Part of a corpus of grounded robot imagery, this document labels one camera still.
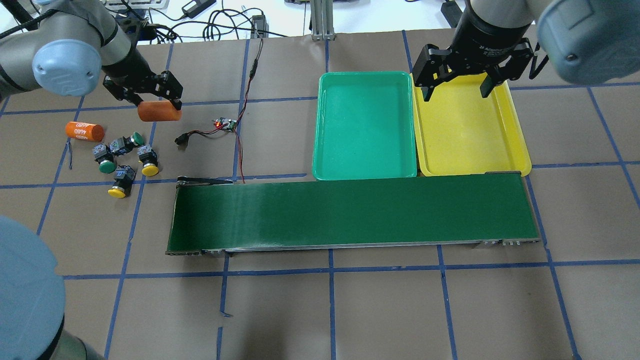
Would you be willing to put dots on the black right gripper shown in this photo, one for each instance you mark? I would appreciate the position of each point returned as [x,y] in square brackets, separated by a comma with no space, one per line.
[484,31]

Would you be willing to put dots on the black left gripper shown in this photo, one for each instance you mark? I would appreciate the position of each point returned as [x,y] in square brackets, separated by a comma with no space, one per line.
[126,65]

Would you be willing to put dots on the plain orange cylinder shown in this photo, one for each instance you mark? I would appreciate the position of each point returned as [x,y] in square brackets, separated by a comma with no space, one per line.
[158,111]

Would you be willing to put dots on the green push button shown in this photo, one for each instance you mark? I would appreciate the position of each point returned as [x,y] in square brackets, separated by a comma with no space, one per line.
[125,144]
[105,158]

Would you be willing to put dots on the yellow push button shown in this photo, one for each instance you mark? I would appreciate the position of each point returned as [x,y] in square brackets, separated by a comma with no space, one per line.
[123,179]
[149,160]

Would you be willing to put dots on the orange cylinder with white text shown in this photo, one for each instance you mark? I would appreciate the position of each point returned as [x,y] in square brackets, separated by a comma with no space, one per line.
[83,131]

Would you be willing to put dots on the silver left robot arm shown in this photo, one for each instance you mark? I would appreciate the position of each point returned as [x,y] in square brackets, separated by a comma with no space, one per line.
[75,45]

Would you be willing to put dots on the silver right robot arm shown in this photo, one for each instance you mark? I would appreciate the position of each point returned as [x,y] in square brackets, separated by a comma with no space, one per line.
[588,42]

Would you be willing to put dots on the yellow plastic tray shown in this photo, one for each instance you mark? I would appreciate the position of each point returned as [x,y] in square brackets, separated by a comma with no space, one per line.
[458,132]

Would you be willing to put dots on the small motor controller board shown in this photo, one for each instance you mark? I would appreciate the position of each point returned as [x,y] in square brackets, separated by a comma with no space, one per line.
[225,124]

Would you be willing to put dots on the black power brick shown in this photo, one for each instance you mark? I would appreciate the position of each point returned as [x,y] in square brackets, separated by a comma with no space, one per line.
[192,8]

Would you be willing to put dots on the green plastic tray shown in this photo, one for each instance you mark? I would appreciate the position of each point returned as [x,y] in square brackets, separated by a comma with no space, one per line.
[365,126]

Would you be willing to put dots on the black power adapter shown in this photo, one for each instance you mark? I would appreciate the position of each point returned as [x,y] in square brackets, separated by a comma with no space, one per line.
[259,27]

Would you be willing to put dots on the green conveyor belt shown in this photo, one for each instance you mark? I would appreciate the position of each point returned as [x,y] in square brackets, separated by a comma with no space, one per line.
[363,213]

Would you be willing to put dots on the aluminium frame post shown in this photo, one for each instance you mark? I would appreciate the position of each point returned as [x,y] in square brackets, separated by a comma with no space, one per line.
[322,20]

